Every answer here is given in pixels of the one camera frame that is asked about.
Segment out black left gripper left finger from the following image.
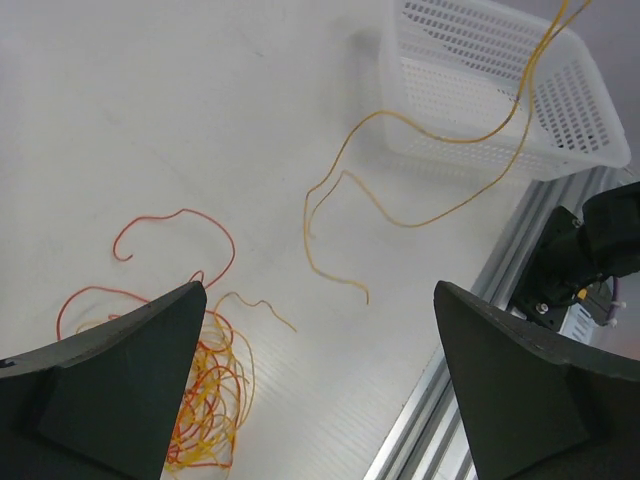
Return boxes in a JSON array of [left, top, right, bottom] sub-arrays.
[[1, 282, 207, 479]]

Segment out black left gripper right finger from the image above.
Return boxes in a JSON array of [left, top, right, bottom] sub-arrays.
[[434, 281, 639, 479]]

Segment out orange yellow cable pile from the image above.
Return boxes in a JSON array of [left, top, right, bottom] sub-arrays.
[[74, 292, 299, 472]]

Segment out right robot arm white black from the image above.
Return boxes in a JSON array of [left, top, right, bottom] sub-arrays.
[[582, 182, 639, 278]]

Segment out white right plastic basket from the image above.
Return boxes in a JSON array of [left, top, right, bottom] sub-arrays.
[[379, 1, 631, 181]]

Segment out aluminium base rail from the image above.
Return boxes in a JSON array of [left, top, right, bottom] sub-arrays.
[[365, 167, 639, 479]]

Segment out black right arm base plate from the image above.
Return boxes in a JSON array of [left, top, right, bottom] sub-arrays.
[[509, 206, 614, 332]]

